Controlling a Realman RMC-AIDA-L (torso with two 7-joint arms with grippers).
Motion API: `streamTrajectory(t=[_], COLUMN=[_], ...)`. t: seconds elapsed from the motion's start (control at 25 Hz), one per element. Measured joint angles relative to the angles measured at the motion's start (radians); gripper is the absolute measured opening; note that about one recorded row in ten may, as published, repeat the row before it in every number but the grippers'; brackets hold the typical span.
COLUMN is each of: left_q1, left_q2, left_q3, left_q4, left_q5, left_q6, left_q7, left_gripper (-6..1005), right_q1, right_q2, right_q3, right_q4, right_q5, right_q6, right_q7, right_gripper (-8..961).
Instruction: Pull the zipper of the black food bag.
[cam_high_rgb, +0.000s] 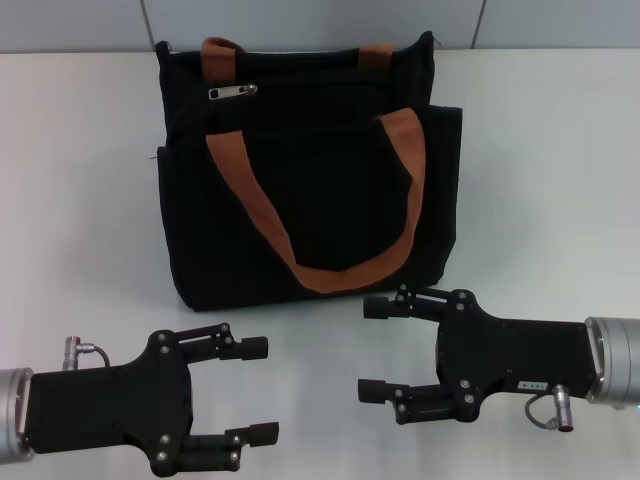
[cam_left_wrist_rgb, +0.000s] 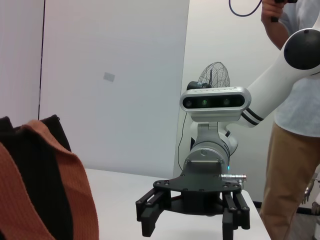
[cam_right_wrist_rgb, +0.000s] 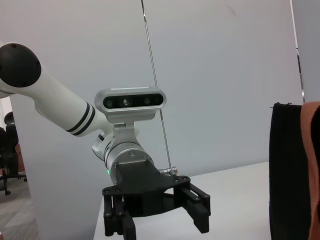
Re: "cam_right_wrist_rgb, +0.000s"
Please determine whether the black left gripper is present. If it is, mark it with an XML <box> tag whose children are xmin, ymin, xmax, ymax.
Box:
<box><xmin>101</xmin><ymin>159</ymin><xmax>211</xmax><ymax>237</ymax></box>

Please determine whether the black bag with brown handles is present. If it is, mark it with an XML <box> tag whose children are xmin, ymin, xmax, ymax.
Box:
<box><xmin>268</xmin><ymin>101</ymin><xmax>320</xmax><ymax>240</ymax></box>

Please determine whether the black office chair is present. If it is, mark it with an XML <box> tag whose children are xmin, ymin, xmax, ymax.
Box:
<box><xmin>0</xmin><ymin>111</ymin><xmax>28</xmax><ymax>196</ymax></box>

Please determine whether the left gripper connector cable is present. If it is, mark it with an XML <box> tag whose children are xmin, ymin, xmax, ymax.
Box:
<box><xmin>158</xmin><ymin>166</ymin><xmax>179</xmax><ymax>177</ymax></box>

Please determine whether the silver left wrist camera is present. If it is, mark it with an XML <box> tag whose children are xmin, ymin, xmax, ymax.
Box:
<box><xmin>94</xmin><ymin>86</ymin><xmax>166</xmax><ymax>147</ymax></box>

